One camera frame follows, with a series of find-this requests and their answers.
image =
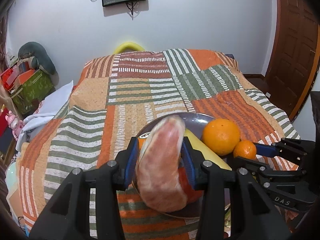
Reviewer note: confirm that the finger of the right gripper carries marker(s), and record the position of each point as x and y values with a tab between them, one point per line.
252	166
293	150

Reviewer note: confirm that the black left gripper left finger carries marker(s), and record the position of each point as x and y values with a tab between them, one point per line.
66	215

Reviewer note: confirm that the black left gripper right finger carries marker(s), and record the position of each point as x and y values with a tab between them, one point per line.
253	215

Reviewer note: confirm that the small mandarin orange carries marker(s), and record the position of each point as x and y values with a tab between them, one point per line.
245	149

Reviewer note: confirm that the large orange with sticker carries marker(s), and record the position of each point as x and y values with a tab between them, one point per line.
191	194

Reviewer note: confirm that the long green sugarcane piece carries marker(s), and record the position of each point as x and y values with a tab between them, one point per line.
207	153

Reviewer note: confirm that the peeled pomelo segment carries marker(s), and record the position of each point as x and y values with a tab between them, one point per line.
157	175

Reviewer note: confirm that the dark purple plate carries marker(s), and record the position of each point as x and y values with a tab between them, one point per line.
195	122

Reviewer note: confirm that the brown wooden door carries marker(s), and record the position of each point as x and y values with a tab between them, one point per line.
294	61

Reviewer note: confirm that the pink toy figure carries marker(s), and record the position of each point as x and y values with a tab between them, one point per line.
15	123

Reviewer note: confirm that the white cloth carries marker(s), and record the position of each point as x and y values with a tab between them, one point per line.
48	110

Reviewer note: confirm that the striped patchwork bedspread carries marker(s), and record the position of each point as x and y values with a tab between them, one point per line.
117	96

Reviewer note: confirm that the green patterned box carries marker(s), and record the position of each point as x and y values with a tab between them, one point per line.
28	95

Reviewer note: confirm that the grey neck pillow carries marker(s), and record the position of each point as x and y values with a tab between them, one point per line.
36	50

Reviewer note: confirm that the yellow pillow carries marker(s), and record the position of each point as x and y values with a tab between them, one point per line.
128	46

